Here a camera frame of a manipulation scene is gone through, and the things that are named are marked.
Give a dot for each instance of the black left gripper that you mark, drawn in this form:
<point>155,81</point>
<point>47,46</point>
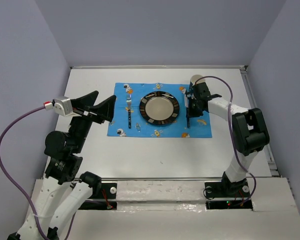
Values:
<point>105,109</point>

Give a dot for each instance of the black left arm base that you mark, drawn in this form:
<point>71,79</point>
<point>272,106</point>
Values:
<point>103,199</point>

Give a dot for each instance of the silver fork black handle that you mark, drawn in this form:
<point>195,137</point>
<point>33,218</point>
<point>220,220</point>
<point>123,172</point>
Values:
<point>129,102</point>

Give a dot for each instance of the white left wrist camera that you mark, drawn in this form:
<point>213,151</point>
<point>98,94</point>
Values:
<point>61,106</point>

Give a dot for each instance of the dark green ceramic mug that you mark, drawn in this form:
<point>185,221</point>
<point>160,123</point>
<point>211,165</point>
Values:
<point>196,79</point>

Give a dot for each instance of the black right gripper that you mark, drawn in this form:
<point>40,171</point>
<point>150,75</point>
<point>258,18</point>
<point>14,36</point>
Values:
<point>191,113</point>

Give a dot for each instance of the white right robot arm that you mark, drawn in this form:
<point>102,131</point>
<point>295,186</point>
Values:
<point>247,128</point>

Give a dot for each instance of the blue space-print cloth placemat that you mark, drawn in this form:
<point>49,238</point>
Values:
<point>199,127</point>

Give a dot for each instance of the black rimmed dinner plate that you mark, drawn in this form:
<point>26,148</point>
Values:
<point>159,108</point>

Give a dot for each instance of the silver knife black handle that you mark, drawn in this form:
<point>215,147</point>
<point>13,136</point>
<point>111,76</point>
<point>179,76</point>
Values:
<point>187,101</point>

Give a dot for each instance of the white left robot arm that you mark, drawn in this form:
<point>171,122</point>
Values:
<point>58,200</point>

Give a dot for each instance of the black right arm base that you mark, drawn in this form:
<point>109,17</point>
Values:
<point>218,197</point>

